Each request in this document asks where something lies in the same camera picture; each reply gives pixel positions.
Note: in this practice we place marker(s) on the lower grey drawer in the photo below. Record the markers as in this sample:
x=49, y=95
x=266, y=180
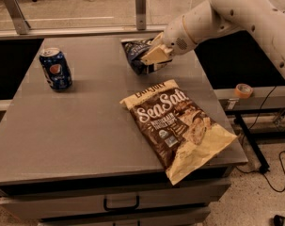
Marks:
x=187, y=216

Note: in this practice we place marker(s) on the orange tape roll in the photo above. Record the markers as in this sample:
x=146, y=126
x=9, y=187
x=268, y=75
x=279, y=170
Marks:
x=243, y=91

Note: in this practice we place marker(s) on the left metal railing bracket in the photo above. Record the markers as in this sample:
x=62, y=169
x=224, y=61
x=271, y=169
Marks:
x=22, y=27

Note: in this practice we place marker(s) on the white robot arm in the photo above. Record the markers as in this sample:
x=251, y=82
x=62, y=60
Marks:
x=217, y=18

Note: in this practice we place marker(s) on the grey drawer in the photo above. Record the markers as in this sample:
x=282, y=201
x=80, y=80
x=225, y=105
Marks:
x=187, y=216
x=115, y=199

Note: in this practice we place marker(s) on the blue pepsi can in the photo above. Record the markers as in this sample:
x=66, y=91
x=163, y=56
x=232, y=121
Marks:
x=56, y=69

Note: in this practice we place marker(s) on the metal railing bracket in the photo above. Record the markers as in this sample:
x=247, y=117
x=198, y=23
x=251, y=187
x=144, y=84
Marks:
x=140, y=14
x=22, y=27

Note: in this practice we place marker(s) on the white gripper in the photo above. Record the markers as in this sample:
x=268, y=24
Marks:
x=175, y=39

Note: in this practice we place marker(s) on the upper grey drawer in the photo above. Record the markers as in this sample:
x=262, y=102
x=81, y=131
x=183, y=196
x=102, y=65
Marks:
x=115, y=199

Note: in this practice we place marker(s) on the middle metal railing bracket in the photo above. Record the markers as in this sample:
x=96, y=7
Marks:
x=140, y=14

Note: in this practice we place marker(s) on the black table leg frame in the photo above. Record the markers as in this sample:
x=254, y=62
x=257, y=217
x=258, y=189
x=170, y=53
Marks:
x=264, y=165

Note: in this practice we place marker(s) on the blue chip bag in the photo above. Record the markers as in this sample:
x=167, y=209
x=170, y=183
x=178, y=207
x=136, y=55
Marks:
x=134, y=50

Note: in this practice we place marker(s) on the brown sea salt chip bag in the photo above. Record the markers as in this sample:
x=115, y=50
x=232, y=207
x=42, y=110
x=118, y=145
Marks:
x=182, y=135

